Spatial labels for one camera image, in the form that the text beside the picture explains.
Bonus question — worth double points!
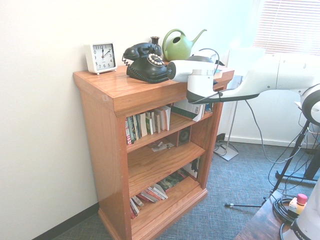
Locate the black glossy vase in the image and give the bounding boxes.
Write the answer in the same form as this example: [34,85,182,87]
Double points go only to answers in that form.
[150,36,161,55]

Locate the tall black white book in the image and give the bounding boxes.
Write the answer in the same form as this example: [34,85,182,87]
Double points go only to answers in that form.
[181,157,202,181]

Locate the black camera tripod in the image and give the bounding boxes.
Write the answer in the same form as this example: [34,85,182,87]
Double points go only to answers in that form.
[269,119,320,198]

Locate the oak wooden bookshelf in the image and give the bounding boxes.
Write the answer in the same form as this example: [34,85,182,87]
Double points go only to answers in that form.
[72,63,236,240]

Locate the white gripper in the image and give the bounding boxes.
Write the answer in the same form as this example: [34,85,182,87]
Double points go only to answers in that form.
[213,66,225,85]

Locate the tan paperback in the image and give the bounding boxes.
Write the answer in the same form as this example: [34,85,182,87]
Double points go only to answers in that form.
[151,111,161,134]

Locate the green spine paperback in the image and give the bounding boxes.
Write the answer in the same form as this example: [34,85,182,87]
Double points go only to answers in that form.
[129,116,138,143]

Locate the white book with red print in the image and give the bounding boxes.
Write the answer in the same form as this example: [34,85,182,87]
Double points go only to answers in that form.
[149,183,169,200]

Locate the loose black cables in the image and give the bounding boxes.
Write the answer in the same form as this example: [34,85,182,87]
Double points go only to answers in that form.
[267,129,320,194]

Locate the dark spine paperback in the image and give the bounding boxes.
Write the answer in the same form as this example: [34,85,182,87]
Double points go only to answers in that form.
[134,114,142,141]

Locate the dark green flat book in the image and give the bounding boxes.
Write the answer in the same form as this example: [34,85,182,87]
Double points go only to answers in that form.
[157,168,190,193]

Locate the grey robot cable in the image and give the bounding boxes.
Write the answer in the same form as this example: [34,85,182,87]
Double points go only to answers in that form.
[193,48,288,163]

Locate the cream-paged slim paperback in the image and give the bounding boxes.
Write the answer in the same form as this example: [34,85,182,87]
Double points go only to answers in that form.
[139,112,148,138]

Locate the green plastic watering can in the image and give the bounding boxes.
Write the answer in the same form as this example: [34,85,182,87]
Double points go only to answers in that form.
[162,28,208,62]

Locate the green cover paperback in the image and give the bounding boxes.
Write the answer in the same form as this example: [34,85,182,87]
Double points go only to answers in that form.
[145,116,154,135]

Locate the coiled black cable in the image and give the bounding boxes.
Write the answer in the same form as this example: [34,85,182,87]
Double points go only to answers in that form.
[272,194,301,224]

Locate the white metal floor stand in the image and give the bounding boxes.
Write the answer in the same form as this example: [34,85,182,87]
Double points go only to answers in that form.
[213,47,267,161]

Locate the black rotary telephone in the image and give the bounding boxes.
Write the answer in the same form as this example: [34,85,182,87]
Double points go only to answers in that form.
[121,42,171,85]

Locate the red white spine paperback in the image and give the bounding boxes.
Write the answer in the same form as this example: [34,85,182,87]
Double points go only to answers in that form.
[124,117,134,146]

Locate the pile of photo cards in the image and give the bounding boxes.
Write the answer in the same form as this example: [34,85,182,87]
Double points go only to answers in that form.
[150,140,175,153]

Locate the thick white-paged paperback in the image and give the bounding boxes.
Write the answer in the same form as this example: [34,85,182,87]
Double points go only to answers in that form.
[159,105,172,131]

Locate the yellow emergency stop button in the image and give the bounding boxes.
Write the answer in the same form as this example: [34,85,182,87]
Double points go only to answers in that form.
[288,193,309,216]

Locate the thin black cable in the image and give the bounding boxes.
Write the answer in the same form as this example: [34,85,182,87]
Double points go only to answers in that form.
[214,133,228,151]

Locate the black stand base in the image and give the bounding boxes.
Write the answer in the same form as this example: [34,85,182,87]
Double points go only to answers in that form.
[276,147,320,181]

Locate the wooden box speaker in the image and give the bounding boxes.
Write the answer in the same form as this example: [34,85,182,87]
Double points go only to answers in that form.
[163,124,193,148]

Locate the dark wooden table corner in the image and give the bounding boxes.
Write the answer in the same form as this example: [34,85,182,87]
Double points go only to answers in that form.
[233,190,320,240]

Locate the white square alarm clock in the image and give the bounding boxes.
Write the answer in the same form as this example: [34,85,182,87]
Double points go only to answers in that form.
[83,41,118,75]

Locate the window blinds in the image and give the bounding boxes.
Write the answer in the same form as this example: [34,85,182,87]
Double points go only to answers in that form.
[252,0,320,56]

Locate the black tripod leg rod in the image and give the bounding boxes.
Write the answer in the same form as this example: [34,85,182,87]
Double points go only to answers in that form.
[224,196,267,209]

